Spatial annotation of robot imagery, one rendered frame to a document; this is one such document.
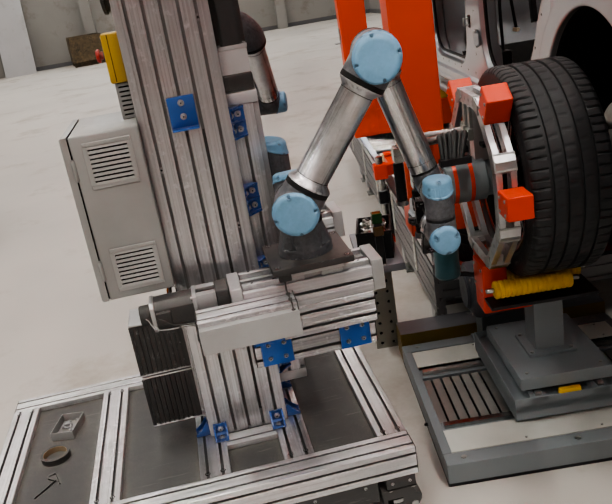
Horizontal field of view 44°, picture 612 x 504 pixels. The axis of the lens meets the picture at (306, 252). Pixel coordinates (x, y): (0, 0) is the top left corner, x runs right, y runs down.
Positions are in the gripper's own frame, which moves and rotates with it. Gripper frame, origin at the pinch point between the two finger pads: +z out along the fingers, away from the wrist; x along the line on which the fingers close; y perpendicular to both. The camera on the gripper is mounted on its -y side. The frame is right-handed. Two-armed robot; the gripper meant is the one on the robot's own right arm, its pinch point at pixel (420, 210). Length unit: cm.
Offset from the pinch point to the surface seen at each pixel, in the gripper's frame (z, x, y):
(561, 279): 2, -42, -31
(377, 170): 184, -11, -35
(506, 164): -10.1, -23.5, 12.5
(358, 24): 255, -18, 37
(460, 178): 10.4, -15.1, 4.6
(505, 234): -10.1, -21.9, -8.0
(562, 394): -6, -38, -67
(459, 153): -3.5, -12.3, 16.0
